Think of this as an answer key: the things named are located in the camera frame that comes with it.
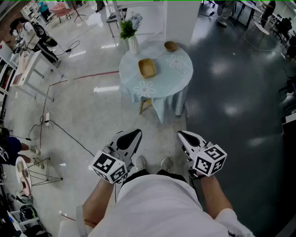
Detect white floor cable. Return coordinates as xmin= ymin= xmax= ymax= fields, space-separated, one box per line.
xmin=228 ymin=20 xmax=286 ymax=55

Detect person's left forearm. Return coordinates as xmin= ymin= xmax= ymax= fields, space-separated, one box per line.
xmin=82 ymin=177 xmax=123 ymax=229

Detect round wooden bowl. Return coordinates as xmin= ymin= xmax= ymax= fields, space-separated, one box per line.
xmin=164 ymin=41 xmax=178 ymax=52

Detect rectangular wooden container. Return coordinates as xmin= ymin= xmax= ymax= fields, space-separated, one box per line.
xmin=138 ymin=58 xmax=157 ymax=79

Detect black looped floor cable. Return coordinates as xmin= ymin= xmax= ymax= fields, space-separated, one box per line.
xmin=55 ymin=40 xmax=81 ymax=56

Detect white metal-frame table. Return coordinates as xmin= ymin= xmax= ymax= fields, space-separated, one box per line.
xmin=105 ymin=0 xmax=130 ymax=47

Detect white desk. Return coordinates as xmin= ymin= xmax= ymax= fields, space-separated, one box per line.
xmin=9 ymin=50 xmax=64 ymax=102

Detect light blue flowered tablecloth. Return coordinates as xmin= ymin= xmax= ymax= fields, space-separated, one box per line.
xmin=119 ymin=43 xmax=194 ymax=124

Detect black tripod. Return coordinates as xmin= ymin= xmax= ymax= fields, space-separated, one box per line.
xmin=73 ymin=0 xmax=86 ymax=23

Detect small white round table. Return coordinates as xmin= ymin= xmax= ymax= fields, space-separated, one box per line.
xmin=245 ymin=19 xmax=271 ymax=44

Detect person's right white shoe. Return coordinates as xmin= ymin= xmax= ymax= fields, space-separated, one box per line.
xmin=160 ymin=157 xmax=173 ymax=172

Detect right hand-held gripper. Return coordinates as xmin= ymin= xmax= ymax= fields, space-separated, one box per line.
xmin=177 ymin=131 xmax=228 ymax=180

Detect person's black trousers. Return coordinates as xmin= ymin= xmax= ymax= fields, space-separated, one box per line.
xmin=126 ymin=168 xmax=187 ymax=184

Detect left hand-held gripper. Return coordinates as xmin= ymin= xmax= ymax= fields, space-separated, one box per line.
xmin=90 ymin=129 xmax=143 ymax=184

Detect person's right forearm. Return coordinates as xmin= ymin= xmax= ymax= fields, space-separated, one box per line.
xmin=199 ymin=175 xmax=234 ymax=220

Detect person's white shirt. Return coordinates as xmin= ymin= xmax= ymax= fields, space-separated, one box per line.
xmin=89 ymin=174 xmax=255 ymax=237

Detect round wire-leg side table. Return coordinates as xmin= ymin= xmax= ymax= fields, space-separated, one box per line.
xmin=15 ymin=156 xmax=63 ymax=195

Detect person's left white shoe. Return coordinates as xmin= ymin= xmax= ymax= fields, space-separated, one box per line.
xmin=135 ymin=156 xmax=147 ymax=172

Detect person's white shoe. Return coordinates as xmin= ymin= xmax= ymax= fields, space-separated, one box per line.
xmin=160 ymin=157 xmax=173 ymax=172
xmin=135 ymin=156 xmax=147 ymax=172

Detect dark helmet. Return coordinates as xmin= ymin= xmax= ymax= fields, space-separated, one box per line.
xmin=19 ymin=204 xmax=38 ymax=223

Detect white shelf unit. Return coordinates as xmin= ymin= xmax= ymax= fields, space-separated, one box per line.
xmin=0 ymin=41 xmax=18 ymax=95

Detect white ribbed vase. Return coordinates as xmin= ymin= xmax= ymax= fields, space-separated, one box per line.
xmin=128 ymin=34 xmax=140 ymax=55

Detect blue and green flower bouquet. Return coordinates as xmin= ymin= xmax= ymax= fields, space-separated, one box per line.
xmin=120 ymin=12 xmax=143 ymax=40

